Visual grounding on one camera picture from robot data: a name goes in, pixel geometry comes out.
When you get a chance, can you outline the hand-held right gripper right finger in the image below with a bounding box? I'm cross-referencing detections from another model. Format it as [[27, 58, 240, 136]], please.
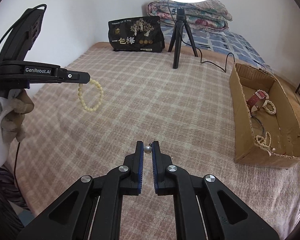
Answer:
[[151, 140, 282, 240]]

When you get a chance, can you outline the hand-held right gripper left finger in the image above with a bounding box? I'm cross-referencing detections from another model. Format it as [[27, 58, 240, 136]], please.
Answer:
[[16, 141, 144, 240]]

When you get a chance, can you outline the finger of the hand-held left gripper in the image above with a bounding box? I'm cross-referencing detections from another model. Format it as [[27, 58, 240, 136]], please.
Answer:
[[64, 70, 92, 84]]

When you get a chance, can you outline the yellow bead bracelet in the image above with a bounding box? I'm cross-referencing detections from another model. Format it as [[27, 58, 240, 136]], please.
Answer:
[[77, 79, 104, 112]]

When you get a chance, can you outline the brown cardboard box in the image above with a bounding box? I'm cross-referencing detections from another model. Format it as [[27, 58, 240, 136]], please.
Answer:
[[229, 63, 300, 170]]

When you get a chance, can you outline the white pearl necklace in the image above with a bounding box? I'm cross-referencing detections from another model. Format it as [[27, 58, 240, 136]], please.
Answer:
[[255, 131, 272, 152]]

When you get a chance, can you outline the dark cord bracelet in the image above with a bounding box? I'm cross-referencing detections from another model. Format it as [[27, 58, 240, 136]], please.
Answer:
[[251, 114, 270, 140]]

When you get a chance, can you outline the white pearl bracelet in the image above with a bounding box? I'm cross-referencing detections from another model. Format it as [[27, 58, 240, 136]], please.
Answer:
[[262, 99, 277, 116]]

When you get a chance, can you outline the person's left hand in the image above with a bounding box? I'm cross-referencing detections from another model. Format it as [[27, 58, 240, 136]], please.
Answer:
[[0, 89, 35, 168]]

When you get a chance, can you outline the black printed snack bag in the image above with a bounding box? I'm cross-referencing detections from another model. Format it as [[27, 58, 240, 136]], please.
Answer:
[[108, 16, 165, 53]]

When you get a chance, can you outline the black tripod stand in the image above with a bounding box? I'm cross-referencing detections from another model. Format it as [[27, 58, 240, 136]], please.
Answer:
[[168, 6, 198, 69]]

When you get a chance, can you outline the person's dark clothing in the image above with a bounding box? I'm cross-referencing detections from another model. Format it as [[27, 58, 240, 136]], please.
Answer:
[[0, 165, 38, 240]]

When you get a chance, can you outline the blue checked bedsheet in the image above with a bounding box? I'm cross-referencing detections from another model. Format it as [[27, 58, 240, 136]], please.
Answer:
[[162, 27, 273, 72]]

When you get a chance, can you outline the folded floral quilt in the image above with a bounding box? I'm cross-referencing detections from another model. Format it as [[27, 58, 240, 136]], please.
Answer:
[[147, 0, 233, 32]]

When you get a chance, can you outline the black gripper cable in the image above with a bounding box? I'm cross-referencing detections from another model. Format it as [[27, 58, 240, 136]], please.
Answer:
[[0, 4, 40, 188]]

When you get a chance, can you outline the black cable with inline controller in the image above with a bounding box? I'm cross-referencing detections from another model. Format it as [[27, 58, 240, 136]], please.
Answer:
[[199, 50, 237, 73]]

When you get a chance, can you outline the pink strap wristwatch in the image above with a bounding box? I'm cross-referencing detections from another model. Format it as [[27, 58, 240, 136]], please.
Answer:
[[247, 90, 269, 113]]

